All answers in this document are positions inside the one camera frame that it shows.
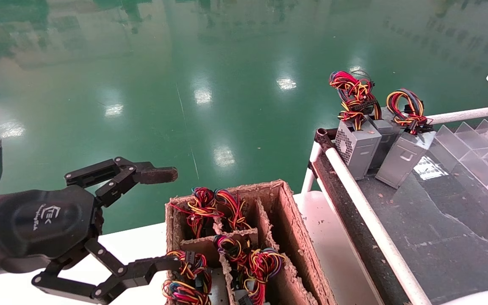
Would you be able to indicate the brown pulp divider box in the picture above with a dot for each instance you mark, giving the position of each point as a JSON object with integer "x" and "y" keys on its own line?
{"x": 288, "y": 220}

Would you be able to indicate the white pipe leg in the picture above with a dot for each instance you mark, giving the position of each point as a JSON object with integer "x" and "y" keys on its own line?
{"x": 311, "y": 169}

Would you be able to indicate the white cross pipe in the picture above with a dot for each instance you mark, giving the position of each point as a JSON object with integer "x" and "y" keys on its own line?
{"x": 464, "y": 114}

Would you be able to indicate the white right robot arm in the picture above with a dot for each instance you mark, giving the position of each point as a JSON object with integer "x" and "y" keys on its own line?
{"x": 485, "y": 298}

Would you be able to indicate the grey power supply left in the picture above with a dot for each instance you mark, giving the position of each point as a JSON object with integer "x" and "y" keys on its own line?
{"x": 360, "y": 148}

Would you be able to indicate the dark grey power supply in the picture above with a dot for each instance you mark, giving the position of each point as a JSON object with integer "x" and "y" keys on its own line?
{"x": 386, "y": 135}

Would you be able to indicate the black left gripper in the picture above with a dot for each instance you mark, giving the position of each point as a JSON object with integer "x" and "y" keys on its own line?
{"x": 45, "y": 220}

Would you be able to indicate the grey power supply right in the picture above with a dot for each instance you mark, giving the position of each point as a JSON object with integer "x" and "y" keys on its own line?
{"x": 403, "y": 159}

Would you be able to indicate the clear acrylic divider rack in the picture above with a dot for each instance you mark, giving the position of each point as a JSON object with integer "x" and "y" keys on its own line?
{"x": 477, "y": 156}

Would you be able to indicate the black pipe joint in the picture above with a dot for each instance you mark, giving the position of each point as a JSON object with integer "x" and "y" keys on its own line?
{"x": 323, "y": 135}

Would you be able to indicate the white printed label sheet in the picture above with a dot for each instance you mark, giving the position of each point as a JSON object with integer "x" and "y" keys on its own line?
{"x": 428, "y": 168}

